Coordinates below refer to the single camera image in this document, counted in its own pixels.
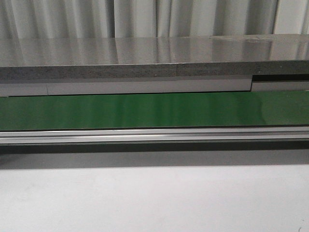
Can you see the green conveyor belt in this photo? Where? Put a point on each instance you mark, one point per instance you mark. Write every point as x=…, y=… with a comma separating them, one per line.
x=267, y=108

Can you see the white pleated curtain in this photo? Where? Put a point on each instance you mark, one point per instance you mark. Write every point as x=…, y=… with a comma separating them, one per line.
x=25, y=19

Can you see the aluminium front conveyor rail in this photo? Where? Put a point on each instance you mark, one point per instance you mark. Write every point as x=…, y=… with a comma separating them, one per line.
x=153, y=135

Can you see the grey rear conveyor rail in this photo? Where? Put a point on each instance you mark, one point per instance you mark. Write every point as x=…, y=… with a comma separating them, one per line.
x=130, y=85

